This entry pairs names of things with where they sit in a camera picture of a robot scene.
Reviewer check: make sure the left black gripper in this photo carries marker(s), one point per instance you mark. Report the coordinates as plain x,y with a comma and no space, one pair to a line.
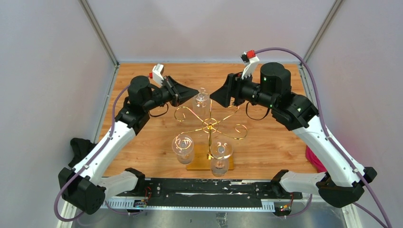
178,92

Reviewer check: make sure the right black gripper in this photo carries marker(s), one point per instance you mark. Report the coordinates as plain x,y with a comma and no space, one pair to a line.
231,88

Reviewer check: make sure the wine glass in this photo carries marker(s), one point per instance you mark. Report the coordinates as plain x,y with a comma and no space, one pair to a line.
183,147
201,103
220,160

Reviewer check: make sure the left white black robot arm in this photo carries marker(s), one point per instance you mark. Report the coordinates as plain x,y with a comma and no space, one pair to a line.
104,151

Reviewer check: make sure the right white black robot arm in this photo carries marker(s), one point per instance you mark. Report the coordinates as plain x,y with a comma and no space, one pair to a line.
344,180

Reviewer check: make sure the wooden rack base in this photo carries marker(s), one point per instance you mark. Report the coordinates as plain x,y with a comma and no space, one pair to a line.
202,159

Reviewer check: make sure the pink cloth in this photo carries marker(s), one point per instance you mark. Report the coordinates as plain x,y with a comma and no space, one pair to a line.
310,156

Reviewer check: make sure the gold wire glass rack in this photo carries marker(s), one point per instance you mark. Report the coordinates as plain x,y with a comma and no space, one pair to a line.
210,125

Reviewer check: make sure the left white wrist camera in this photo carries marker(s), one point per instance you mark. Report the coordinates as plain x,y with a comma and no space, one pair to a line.
157,74

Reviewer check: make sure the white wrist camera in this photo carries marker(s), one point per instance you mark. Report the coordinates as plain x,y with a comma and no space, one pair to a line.
157,74
250,61

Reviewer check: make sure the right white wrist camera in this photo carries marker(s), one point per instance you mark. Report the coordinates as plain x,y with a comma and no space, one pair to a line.
250,61

